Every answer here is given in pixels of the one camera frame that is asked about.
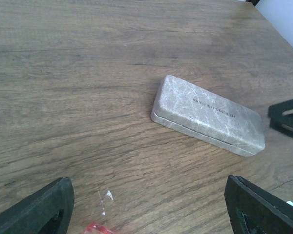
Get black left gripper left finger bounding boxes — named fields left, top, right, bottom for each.
left=0, top=177, right=74, bottom=234

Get red transparent sunglasses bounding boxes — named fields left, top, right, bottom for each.
left=83, top=222, right=115, bottom=234

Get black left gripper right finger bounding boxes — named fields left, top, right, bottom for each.
left=224, top=175, right=293, bottom=234

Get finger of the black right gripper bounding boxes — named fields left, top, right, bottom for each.
left=268, top=99, right=293, bottom=120
left=270, top=117, right=293, bottom=138

